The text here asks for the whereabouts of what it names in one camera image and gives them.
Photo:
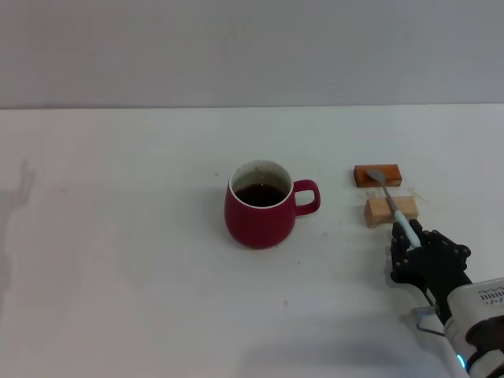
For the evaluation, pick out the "light wooden spoon rest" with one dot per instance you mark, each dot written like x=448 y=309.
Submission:
x=376 y=212

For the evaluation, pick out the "red ceramic mug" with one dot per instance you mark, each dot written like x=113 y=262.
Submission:
x=260 y=224

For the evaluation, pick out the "dark brown wooden block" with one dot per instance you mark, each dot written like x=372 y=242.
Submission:
x=393 y=177

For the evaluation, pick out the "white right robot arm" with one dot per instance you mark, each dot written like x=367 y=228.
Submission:
x=480 y=334

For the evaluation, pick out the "dark coffee liquid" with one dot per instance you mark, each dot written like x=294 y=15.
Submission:
x=260 y=195

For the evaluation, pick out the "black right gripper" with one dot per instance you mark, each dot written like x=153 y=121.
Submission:
x=433 y=275

